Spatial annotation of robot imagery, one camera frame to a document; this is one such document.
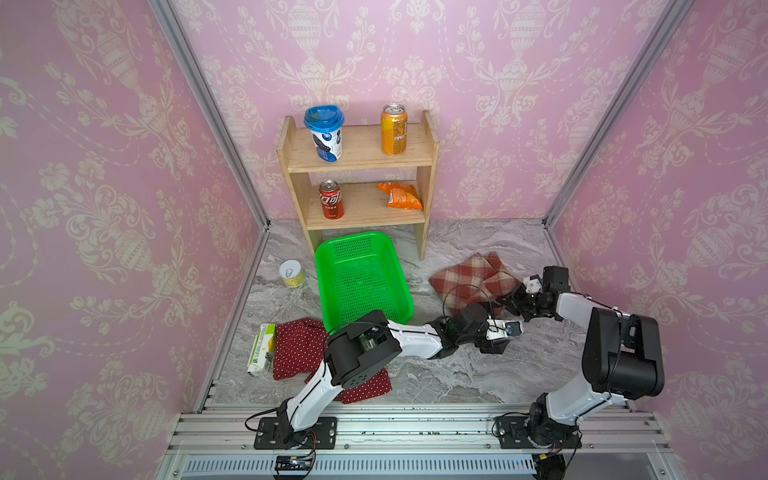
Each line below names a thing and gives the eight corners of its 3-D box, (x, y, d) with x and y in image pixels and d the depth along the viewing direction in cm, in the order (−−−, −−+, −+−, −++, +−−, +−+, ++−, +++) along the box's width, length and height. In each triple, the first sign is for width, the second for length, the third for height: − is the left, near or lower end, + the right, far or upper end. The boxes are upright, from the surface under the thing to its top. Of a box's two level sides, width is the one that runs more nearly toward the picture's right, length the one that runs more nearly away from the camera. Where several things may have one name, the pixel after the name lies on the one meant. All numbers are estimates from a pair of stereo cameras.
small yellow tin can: (280, 288, 104) (275, 278, 99) (286, 269, 109) (281, 259, 104) (302, 288, 104) (298, 278, 99) (306, 269, 109) (302, 259, 104)
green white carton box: (250, 376, 85) (244, 371, 82) (264, 330, 94) (259, 323, 91) (272, 376, 85) (267, 371, 82) (284, 330, 94) (279, 323, 91)
